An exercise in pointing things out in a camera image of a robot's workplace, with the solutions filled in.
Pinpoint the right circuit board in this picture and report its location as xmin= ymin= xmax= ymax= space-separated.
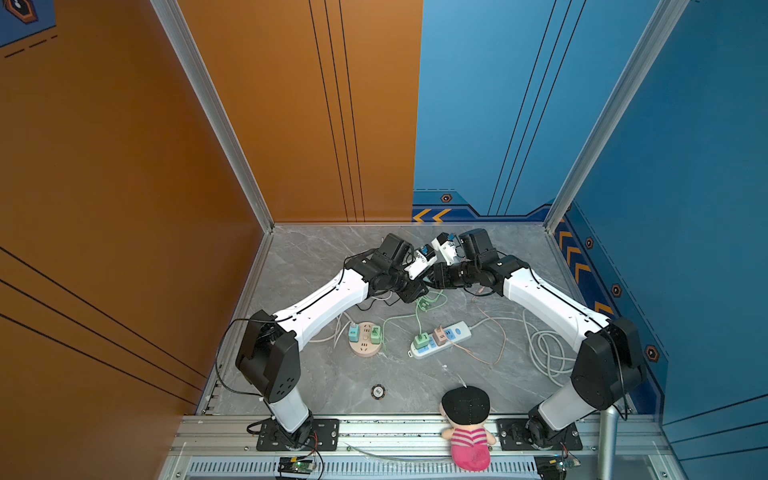
xmin=534 ymin=456 xmax=582 ymax=480

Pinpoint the grey metal pole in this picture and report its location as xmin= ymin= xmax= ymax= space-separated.
xmin=596 ymin=406 xmax=620 ymax=480

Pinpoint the white blue power strip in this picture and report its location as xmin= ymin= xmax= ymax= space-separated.
xmin=408 ymin=321 xmax=472 ymax=359

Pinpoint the pink charger adapter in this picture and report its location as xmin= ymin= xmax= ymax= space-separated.
xmin=433 ymin=327 xmax=448 ymax=346

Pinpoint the light green charger adapter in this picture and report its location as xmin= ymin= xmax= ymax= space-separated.
xmin=370 ymin=325 xmax=383 ymax=345

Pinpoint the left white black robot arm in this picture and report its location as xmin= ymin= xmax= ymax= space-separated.
xmin=234 ymin=234 xmax=437 ymax=449

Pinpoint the white power strip cord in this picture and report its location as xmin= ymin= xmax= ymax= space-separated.
xmin=470 ymin=308 xmax=580 ymax=388

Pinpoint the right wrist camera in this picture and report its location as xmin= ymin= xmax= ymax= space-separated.
xmin=430 ymin=232 xmax=464 ymax=266

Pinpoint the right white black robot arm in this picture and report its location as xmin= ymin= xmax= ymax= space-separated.
xmin=427 ymin=229 xmax=647 ymax=449

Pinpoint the pink multi-head cable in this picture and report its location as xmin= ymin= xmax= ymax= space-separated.
xmin=446 ymin=308 xmax=510 ymax=368

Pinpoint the teal charger adapter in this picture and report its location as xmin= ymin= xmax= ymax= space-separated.
xmin=348 ymin=325 xmax=360 ymax=343

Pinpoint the plush doll black hat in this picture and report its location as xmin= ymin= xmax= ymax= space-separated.
xmin=439 ymin=386 xmax=496 ymax=472

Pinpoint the left green circuit board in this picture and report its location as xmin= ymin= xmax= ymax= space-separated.
xmin=276 ymin=457 xmax=319 ymax=479

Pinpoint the small round black dial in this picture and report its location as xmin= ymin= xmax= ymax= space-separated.
xmin=371 ymin=384 xmax=386 ymax=400

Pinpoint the green usb cable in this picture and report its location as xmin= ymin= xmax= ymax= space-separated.
xmin=381 ymin=290 xmax=448 ymax=361

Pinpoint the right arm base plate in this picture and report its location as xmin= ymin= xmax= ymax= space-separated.
xmin=496 ymin=418 xmax=583 ymax=451

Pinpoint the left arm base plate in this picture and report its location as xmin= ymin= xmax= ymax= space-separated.
xmin=256 ymin=417 xmax=340 ymax=452

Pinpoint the black usb cable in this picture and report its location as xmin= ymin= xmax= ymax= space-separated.
xmin=353 ymin=287 xmax=397 ymax=312

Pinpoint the green charger adapter front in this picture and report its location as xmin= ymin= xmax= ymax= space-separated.
xmin=413 ymin=332 xmax=431 ymax=350

